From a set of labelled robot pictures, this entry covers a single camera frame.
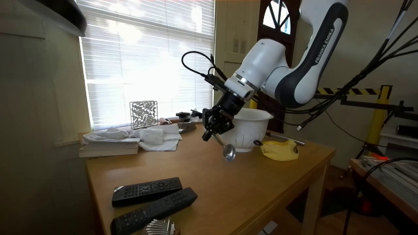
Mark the ornate silver napkin holder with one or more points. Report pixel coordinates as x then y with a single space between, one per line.
143 114

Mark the wooden table with metal rails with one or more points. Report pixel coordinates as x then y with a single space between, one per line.
388 182

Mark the black clamp on block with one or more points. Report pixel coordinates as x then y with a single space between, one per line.
185 122

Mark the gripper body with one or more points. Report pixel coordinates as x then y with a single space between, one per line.
228 106

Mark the yellow cloth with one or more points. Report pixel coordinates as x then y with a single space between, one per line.
279 151

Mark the white cloth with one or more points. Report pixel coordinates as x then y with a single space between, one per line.
153 137

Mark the black remote control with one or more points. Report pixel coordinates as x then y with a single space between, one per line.
153 211
147 191

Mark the silver spoon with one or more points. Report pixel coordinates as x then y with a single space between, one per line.
229 152

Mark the black rounded shade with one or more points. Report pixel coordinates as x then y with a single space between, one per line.
62 13

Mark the silver metal rod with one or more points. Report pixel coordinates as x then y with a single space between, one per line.
287 138

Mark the white cabinet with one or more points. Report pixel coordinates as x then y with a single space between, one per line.
400 140

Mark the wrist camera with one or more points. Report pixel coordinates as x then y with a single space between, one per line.
215 81

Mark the stack of books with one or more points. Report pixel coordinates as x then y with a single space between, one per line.
109 148

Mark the window with white blinds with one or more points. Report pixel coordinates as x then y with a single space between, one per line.
147 58

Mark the yellow black striped barrier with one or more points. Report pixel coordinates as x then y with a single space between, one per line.
378 114

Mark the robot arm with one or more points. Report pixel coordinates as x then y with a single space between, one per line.
294 81

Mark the white bowl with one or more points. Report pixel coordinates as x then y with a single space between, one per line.
249 130

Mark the wooden kalimba with metal tines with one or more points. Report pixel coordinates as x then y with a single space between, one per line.
160 227

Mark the wall switch plate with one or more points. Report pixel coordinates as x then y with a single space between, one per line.
239 46

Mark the dark door with arched window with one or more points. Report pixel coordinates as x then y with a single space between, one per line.
277 36

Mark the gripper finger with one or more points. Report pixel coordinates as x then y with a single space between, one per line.
207 135
225 129

